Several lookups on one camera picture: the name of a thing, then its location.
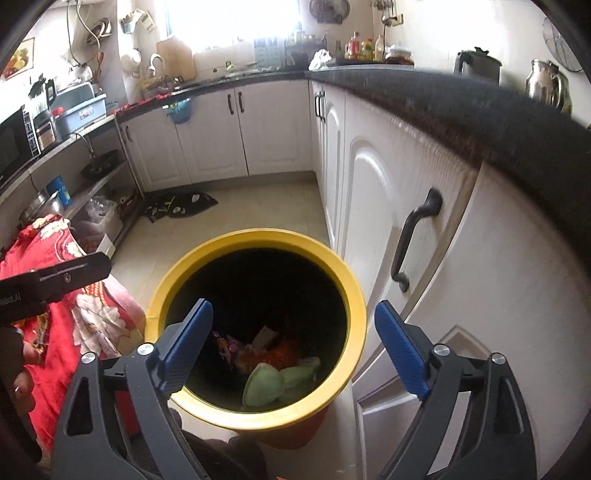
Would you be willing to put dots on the fruit picture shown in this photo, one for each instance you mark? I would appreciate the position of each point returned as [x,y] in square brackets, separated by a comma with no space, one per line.
[18,59]

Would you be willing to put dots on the bright window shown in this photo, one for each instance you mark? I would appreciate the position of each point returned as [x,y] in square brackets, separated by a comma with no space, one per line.
[231,23]

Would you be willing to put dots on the pale oil bottle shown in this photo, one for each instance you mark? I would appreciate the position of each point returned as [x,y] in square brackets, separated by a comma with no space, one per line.
[379,50]

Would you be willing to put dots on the blue canister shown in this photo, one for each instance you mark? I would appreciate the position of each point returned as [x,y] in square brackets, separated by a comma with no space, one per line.
[59,190]

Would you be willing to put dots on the pale blue knife block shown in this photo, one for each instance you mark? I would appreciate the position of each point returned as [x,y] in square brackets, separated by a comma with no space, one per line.
[268,53]

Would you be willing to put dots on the black stone countertop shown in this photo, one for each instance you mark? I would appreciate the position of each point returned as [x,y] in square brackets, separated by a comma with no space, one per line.
[461,106]

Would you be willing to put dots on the clear plastic storage box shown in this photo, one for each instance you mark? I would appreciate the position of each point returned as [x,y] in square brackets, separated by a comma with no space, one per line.
[99,217]

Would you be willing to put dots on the chrome faucet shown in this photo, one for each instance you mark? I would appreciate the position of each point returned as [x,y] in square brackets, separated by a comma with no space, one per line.
[157,62]

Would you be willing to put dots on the yellow sauce bottle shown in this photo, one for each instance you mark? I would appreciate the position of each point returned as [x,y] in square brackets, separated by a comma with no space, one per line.
[367,50]

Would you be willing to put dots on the purple snack wrapper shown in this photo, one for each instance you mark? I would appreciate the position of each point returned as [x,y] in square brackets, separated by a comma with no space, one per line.
[226,346]

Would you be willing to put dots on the red label sauce bottle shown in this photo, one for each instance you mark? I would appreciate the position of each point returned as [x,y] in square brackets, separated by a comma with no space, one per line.
[354,47]

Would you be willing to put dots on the grey kettle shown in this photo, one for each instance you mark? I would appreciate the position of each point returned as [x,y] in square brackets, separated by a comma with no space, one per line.
[475,67]

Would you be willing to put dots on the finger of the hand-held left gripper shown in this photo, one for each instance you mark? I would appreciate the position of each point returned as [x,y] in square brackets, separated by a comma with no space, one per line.
[69,277]

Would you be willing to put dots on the black blender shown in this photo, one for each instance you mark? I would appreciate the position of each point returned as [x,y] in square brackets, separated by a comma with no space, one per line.
[44,120]

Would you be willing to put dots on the green foam fruit net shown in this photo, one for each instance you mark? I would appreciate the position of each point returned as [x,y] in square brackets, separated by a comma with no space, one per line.
[265,385]

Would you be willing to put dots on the red floral blanket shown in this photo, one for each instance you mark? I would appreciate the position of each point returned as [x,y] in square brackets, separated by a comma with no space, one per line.
[97,323]

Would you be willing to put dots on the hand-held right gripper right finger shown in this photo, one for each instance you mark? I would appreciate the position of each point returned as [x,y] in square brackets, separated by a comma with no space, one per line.
[404,350]

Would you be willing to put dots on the stainless steel shelf unit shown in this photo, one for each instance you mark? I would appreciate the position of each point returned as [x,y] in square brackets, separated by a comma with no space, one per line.
[97,187]

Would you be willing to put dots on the hanging kitchen utensils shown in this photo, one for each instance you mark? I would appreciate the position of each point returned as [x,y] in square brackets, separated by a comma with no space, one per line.
[382,9]

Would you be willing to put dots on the red counter cloth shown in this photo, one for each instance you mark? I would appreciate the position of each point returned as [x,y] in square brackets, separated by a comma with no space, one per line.
[143,100]

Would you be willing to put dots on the yellow rimmed waste bin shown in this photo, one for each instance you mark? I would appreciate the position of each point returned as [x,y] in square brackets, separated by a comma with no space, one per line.
[258,240]

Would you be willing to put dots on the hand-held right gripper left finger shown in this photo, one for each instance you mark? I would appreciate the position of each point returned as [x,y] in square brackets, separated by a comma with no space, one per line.
[184,346]

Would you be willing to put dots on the white kitchen cabinets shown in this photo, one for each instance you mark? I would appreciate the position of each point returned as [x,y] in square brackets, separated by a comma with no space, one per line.
[277,124]

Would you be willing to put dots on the red plastic wrapper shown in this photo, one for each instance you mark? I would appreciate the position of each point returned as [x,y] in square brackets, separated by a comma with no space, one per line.
[277,353]

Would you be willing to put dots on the wooden cutting board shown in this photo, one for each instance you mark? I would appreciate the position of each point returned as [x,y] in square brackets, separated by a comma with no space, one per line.
[175,60]

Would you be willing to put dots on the black microwave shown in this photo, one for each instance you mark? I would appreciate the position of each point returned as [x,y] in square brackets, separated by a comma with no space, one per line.
[14,147]

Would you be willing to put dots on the small black fan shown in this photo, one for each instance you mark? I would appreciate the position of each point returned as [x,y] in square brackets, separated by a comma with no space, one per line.
[328,10]

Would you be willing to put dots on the white hanging colander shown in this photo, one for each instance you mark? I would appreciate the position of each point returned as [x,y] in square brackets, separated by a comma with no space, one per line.
[130,60]

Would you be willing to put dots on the steel jug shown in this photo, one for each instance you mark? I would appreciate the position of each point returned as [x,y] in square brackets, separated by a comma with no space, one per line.
[545,85]

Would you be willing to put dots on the black wok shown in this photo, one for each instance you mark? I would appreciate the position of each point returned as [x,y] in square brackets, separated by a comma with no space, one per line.
[99,166]

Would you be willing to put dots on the white lidded jar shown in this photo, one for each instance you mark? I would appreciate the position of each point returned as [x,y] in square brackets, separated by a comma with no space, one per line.
[399,55]

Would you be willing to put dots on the wall power outlet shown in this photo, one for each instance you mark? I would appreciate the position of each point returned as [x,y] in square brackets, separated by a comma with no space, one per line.
[395,19]

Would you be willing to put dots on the pale plastic container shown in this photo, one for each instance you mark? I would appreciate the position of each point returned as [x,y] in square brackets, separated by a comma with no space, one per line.
[78,94]

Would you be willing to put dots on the person's dark clothed leg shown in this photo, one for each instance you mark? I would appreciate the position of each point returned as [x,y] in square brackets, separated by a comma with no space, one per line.
[221,452]

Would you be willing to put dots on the wall utensil holder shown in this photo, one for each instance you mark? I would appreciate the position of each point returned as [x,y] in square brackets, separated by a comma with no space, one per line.
[133,22]

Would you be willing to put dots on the clear plastic bag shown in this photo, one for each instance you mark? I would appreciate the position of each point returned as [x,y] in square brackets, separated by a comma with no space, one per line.
[321,60]

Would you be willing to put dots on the sink side cleaning supplies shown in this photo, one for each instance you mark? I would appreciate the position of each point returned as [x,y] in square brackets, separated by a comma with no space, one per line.
[159,85]

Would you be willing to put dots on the grey plastic dish box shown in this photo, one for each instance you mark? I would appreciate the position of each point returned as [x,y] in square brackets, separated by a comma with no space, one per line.
[81,120]

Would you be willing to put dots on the person's left hand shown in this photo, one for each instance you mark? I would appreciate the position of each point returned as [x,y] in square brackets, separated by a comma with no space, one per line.
[23,387]

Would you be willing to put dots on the blue hanging basket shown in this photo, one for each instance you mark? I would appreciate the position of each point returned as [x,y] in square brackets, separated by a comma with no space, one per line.
[179,113]

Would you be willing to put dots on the dark patterned floor mat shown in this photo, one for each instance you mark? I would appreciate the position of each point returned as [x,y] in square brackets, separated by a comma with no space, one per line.
[184,205]

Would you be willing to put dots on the steel pot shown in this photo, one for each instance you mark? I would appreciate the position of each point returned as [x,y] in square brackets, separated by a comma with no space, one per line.
[39,205]

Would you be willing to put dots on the black spice rack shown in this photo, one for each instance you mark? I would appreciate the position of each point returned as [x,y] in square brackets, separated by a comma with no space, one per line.
[302,53]

